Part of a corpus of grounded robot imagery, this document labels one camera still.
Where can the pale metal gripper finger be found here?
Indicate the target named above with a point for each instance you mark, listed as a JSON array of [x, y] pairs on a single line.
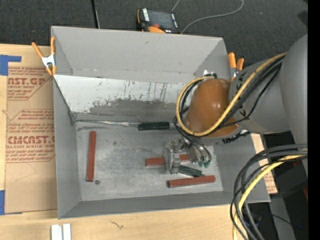
[[171, 150], [173, 166]]

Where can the dark green flat block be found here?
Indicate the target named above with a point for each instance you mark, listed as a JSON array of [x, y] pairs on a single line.
[[191, 171], [153, 126]]

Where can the red-brown flat block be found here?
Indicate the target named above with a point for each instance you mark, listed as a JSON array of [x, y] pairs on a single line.
[[154, 161], [91, 156], [191, 181]]

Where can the grey metal bin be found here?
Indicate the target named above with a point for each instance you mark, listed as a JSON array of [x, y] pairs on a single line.
[[130, 156]]

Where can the brown cardboard board red print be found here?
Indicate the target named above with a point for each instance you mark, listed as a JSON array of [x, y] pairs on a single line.
[[30, 179]]

